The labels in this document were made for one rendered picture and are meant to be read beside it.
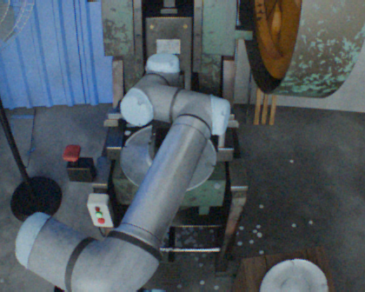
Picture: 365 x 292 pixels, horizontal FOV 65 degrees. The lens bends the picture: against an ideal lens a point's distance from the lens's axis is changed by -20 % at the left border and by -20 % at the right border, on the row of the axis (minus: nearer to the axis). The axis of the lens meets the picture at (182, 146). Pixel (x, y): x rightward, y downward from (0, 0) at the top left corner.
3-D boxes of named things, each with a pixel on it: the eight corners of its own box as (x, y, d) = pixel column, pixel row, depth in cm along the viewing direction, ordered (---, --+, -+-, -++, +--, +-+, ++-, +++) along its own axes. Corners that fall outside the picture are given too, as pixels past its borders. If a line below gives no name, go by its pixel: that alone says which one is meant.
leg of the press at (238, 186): (236, 276, 155) (280, 138, 95) (214, 277, 155) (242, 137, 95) (226, 151, 224) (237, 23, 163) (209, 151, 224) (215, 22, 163)
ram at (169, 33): (192, 100, 110) (194, 17, 90) (144, 100, 110) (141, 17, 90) (191, 73, 123) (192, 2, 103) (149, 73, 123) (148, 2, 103)
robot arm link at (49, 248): (136, 323, 86) (62, 290, 42) (94, 304, 90) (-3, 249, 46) (150, 292, 93) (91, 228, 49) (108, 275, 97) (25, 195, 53)
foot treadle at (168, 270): (182, 288, 139) (182, 283, 136) (159, 287, 139) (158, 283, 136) (182, 193, 183) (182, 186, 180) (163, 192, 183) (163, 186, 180)
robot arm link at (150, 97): (164, 104, 66) (185, 77, 74) (115, 94, 69) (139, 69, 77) (165, 136, 71) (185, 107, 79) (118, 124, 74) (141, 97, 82)
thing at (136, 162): (106, 179, 99) (105, 177, 99) (141, 118, 119) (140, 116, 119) (202, 204, 94) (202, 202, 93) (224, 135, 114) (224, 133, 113)
